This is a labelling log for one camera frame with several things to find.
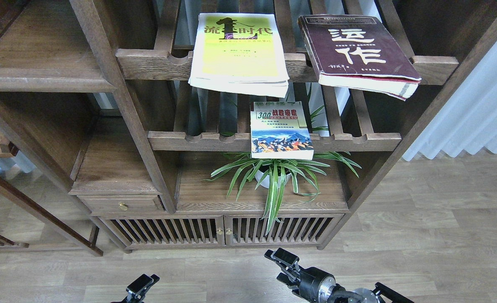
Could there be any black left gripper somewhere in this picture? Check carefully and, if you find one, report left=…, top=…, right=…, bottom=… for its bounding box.
left=113, top=274, right=160, bottom=303

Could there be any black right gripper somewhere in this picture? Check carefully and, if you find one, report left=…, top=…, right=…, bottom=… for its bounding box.
left=264, top=248, right=336, bottom=303

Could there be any white blue illustrated book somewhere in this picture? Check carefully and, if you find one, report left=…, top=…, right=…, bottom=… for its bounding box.
left=250, top=101, right=314, bottom=160

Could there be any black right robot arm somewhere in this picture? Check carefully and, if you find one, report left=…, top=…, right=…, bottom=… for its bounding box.
left=264, top=248, right=412, bottom=303

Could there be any green spider plant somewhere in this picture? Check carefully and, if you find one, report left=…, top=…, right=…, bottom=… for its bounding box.
left=204, top=82, right=362, bottom=235

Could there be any brass drawer knob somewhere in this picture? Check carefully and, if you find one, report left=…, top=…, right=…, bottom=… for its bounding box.
left=119, top=202, right=129, bottom=211

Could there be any white plant pot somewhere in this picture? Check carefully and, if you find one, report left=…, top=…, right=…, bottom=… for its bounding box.
left=255, top=165, right=291, bottom=188

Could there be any dark wooden bookshelf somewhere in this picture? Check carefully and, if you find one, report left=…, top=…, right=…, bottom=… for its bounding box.
left=0, top=0, right=497, bottom=253

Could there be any yellow green cover book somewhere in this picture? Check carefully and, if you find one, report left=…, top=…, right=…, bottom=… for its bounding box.
left=188, top=12, right=289, bottom=98

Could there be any maroon cover book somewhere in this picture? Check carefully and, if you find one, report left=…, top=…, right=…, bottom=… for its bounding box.
left=298, top=15, right=421, bottom=100

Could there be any white pleated curtain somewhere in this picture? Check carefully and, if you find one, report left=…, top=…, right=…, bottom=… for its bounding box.
left=403, top=41, right=497, bottom=161

